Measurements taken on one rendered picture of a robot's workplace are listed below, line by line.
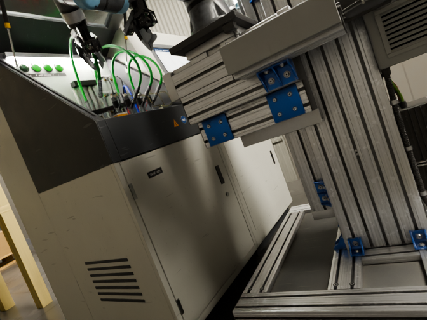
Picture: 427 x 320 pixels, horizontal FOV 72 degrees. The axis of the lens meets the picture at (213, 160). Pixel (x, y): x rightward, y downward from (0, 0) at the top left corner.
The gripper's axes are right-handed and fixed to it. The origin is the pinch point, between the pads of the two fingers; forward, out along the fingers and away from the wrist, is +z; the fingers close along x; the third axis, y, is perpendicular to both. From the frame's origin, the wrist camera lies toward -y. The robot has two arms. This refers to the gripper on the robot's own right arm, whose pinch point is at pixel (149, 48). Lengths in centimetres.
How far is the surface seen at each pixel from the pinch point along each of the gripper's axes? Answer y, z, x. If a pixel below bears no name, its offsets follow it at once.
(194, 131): -2.7, 40.6, 13.4
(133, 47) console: -35, -19, 32
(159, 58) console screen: -33, -12, 49
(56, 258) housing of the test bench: -70, 75, -39
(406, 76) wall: 90, 57, 198
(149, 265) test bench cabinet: -6, 82, -39
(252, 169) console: -3, 75, 57
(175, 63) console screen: -32, -8, 62
